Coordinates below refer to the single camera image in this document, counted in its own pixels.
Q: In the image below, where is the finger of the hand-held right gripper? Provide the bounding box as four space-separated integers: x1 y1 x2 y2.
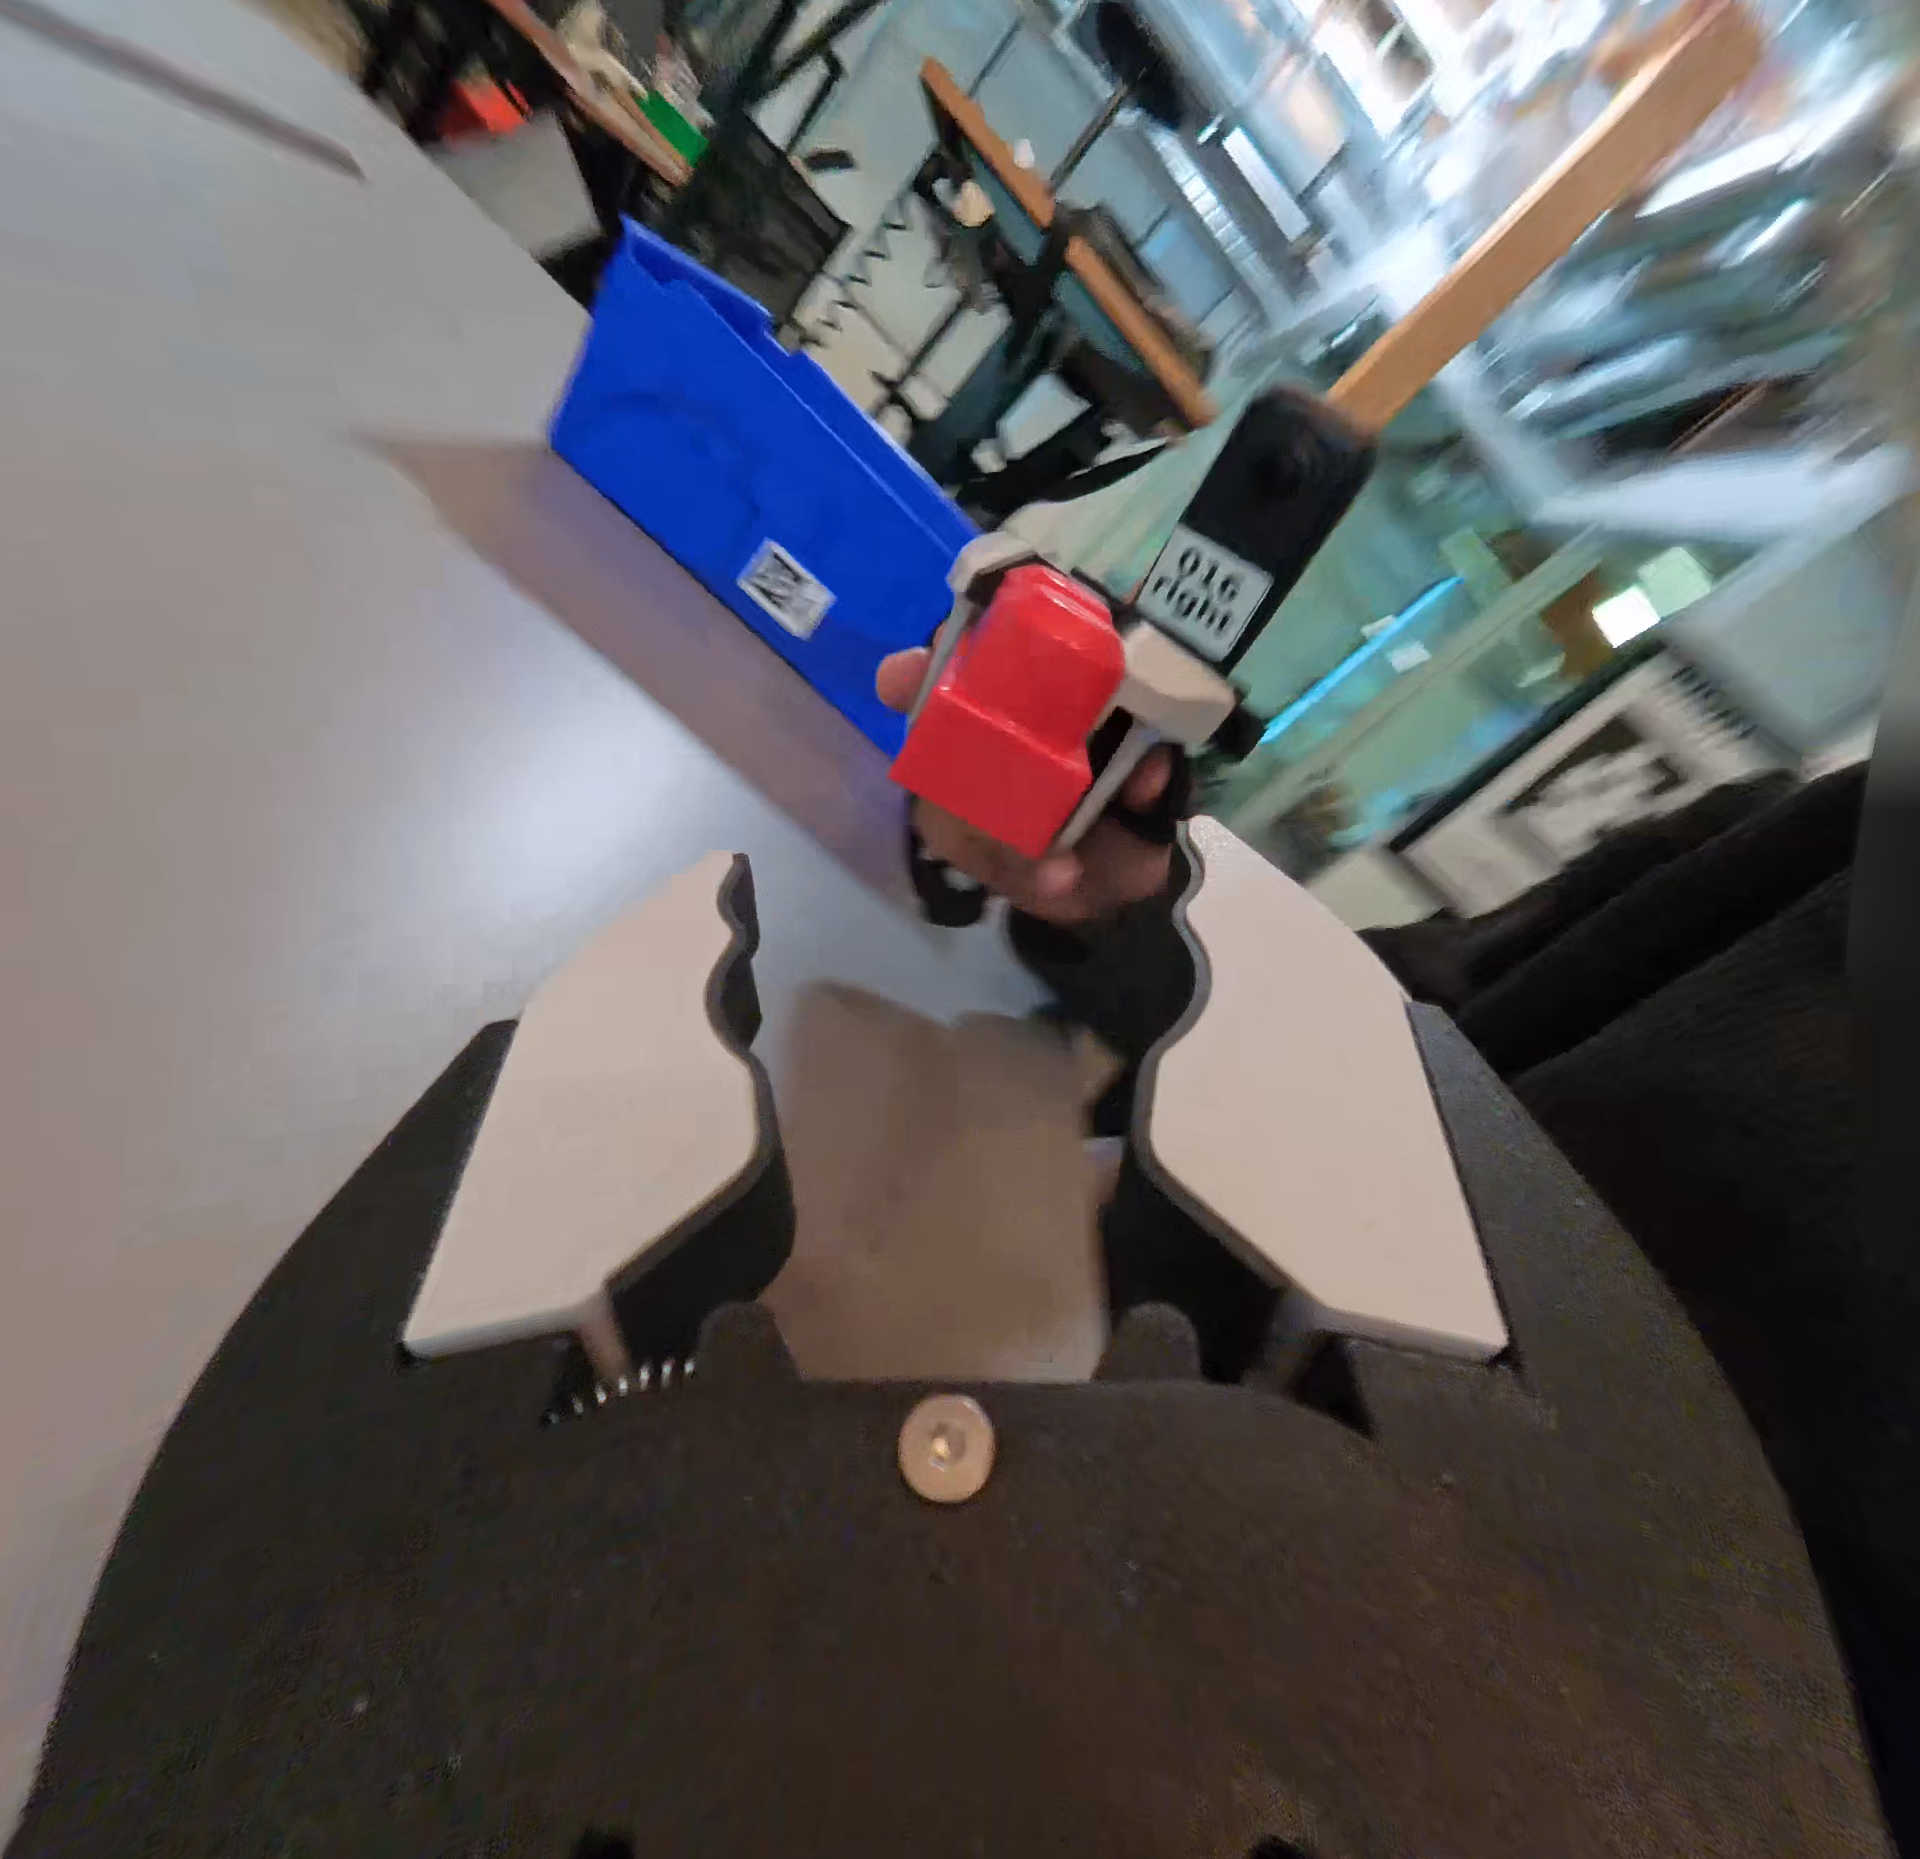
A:
1050 618 1241 858
912 531 1054 722

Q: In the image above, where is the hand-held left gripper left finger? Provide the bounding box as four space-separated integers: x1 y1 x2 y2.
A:
398 847 797 1378

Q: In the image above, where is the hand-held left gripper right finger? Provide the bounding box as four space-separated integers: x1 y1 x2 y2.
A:
1127 812 1513 1387

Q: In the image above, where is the red building block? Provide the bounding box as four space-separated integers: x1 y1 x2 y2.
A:
887 559 1130 858

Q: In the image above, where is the person's right hand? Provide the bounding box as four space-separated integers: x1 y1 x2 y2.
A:
874 644 1188 923

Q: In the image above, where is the blue plastic bin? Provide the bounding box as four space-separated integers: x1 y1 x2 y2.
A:
546 216 985 758

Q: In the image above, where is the wooden desk with black legs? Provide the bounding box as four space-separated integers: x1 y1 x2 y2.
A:
918 54 1220 435

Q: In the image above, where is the dark cloth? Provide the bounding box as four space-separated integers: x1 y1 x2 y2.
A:
1396 756 1920 1859

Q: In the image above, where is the wooden beam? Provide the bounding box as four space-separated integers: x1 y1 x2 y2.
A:
1326 0 1774 435

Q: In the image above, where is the black chair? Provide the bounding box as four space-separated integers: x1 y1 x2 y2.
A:
682 111 860 338

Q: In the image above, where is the white patterned cabinet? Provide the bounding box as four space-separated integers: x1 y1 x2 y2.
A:
1387 644 1810 923

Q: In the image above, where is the long wooden table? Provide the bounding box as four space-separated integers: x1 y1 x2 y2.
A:
412 0 708 187

